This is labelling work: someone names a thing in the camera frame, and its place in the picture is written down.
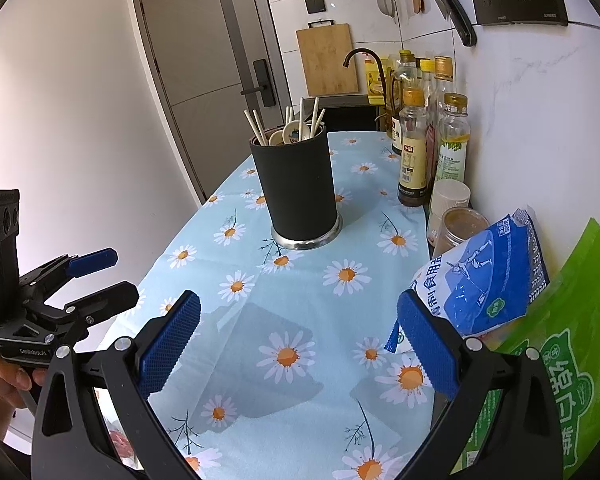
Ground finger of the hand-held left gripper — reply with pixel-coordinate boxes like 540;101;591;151
25;281;140;333
20;247;119;302

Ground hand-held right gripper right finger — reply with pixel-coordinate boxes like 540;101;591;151
397;289;566;480

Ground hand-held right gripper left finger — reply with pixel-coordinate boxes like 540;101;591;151
30;289;202;480

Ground black utensil holder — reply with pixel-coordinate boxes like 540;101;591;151
250;125;342;251

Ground white spoons and chopsticks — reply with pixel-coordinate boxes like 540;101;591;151
244;95;327;146

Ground person's left hand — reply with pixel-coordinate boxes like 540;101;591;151
0;357;48;443

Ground blue white salt bag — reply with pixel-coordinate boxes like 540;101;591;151
384;205;552;356

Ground brown spice jar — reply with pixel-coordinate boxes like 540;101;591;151
432;207;491;260

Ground blue daisy tablecloth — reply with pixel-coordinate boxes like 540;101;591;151
97;130;436;480

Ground white lid jar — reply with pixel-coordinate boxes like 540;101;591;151
426;179;472;246

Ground green plastic bag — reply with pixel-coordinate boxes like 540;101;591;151
447;217;600;480

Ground tan label dark sauce bottle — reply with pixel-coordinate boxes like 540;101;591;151
397;87;431;207

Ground green label bottle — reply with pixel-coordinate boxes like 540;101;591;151
430;92;471;196

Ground grey door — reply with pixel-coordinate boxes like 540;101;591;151
130;0;303;206

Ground black sink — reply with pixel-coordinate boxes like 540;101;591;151
320;95;383;133

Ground yellow cooking oil bottle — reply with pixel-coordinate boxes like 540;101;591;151
384;50;406;141

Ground tall clear gold cap bottle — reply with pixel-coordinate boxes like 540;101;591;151
430;56;456;126

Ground yellow dish soap bottle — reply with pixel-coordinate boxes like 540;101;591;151
362;56;387;97

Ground red label soy sauce bottle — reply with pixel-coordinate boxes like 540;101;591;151
391;52;422;156

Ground yellow cap bottle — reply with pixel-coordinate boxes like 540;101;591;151
420;59;437;93

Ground black faucet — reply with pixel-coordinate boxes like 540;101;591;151
342;48;388;106

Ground wooden cutting board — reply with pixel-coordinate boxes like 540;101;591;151
296;22;359;97

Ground black door lock handle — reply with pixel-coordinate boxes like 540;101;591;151
240;59;276;107

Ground black handled cleaver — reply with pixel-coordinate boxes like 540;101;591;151
415;0;477;47

